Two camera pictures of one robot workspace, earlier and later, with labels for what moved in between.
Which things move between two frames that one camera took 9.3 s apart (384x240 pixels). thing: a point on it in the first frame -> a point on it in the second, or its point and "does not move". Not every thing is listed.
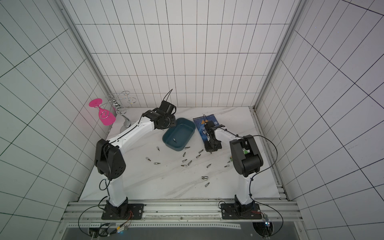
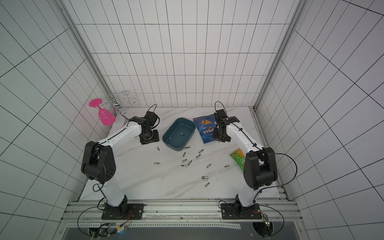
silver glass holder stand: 108,109 does not move
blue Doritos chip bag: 200,122 does not move
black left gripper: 173,121 -> 155,139
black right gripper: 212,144 -> 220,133
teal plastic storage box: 176,138 does not move
